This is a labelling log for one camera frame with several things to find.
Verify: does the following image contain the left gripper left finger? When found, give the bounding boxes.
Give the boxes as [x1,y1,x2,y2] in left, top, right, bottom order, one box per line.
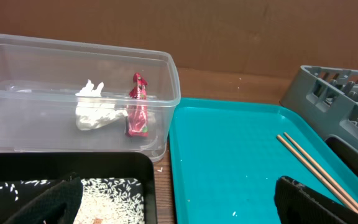
[4,172,83,224]

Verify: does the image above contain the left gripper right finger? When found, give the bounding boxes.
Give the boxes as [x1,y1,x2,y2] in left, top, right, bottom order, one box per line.
[274,176,358,224]

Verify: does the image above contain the rice and food scraps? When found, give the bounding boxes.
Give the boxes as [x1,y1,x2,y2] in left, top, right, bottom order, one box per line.
[0,177,145,223]

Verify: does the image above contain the white napkin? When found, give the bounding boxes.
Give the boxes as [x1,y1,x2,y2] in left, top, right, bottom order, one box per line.
[75,80,128,131]

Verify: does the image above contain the red snack wrapper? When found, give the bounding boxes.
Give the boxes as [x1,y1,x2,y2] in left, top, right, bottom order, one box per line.
[126,73,149,137]

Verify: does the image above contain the grey dishwasher rack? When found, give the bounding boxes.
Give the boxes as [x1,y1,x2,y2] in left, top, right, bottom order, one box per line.
[279,65,358,197]

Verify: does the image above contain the black plastic tray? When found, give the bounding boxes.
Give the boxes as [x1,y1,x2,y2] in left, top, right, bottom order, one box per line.
[0,152,157,224]

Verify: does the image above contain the left wooden chopstick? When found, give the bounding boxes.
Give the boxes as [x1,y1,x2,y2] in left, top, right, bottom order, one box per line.
[277,135,358,213]

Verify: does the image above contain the wooden chopstick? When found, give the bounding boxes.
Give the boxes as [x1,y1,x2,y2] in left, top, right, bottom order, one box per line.
[277,135,358,213]
[284,133,358,205]

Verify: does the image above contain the right wooden chopstick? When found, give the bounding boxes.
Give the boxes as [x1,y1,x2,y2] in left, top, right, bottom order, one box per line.
[284,133,358,205]

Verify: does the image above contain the teal serving tray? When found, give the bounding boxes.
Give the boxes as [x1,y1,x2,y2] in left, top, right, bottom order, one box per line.
[169,98,358,223]

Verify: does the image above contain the clear plastic bin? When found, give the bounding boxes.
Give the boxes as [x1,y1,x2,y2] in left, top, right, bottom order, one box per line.
[0,34,181,161]

